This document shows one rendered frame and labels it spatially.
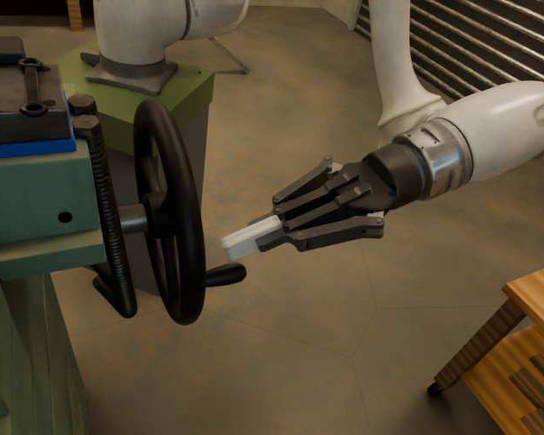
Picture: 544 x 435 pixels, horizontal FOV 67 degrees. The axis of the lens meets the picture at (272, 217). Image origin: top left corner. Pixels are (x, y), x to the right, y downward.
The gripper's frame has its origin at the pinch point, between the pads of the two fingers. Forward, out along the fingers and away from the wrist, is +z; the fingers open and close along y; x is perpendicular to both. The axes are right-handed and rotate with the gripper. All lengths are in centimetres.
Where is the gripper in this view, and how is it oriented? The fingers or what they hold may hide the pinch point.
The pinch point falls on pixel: (252, 238)
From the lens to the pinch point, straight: 47.0
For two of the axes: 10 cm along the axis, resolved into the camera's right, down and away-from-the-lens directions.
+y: 4.0, 6.7, -6.2
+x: 1.5, 6.2, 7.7
